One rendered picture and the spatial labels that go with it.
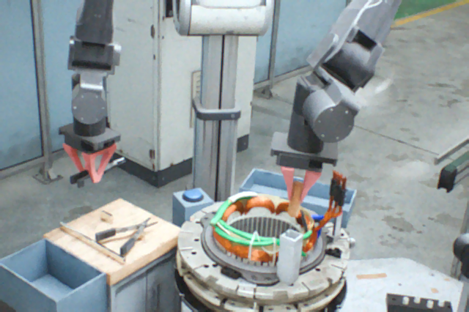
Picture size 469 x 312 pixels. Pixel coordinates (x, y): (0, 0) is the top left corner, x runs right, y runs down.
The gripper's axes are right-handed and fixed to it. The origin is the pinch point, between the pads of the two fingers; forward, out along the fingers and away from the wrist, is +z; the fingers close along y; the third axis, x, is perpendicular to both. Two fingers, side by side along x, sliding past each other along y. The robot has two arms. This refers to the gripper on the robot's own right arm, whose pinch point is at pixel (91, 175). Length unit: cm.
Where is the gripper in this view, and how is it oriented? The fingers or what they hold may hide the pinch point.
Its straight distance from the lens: 126.2
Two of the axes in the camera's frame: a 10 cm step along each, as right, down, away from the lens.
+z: -0.6, 9.1, 4.1
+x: 6.0, -2.9, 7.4
